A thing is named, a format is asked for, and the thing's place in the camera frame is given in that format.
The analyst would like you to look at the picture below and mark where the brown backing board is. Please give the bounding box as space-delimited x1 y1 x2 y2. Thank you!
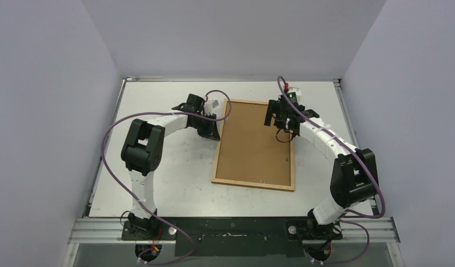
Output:
215 101 291 185

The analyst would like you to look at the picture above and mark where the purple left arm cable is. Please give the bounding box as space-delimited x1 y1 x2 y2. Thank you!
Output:
101 89 233 266

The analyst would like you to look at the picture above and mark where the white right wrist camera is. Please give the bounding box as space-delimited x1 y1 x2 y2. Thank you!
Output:
288 87 302 97

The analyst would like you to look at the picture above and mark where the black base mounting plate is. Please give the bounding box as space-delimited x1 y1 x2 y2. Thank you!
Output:
121 215 343 260

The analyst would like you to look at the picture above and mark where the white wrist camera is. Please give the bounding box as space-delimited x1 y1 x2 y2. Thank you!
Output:
288 87 302 97
204 100 219 115

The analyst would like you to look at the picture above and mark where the wooden picture frame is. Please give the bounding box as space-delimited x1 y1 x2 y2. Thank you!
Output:
211 98 296 192

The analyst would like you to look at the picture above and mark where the aluminium front rail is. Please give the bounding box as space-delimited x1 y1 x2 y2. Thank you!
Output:
69 217 400 244

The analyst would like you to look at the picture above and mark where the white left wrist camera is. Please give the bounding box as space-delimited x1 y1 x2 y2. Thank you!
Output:
204 100 219 115

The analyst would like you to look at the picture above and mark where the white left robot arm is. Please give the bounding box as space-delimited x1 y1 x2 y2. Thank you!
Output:
121 94 220 240

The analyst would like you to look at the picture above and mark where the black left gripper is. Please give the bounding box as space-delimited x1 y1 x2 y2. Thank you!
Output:
191 113 220 141

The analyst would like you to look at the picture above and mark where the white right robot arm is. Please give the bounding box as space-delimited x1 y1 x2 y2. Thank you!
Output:
264 92 378 239

